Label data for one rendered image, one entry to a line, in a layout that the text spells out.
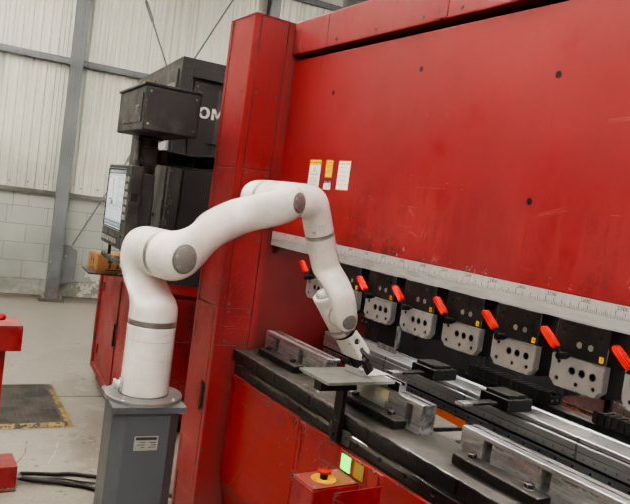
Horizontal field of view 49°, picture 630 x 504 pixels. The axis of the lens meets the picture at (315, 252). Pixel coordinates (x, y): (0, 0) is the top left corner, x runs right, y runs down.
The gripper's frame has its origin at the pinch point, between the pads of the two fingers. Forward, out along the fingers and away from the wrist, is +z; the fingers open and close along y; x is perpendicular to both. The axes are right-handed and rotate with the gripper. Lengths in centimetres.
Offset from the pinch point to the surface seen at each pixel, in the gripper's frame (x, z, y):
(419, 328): -12.8, -12.3, -21.4
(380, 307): -16.5, -12.3, 0.2
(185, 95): -37, -86, 102
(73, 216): -91, 77, 679
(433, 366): -21.4, 17.0, -6.9
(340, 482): 37.6, 0.3, -28.9
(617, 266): -27, -38, -85
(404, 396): 0.4, 6.8, -17.2
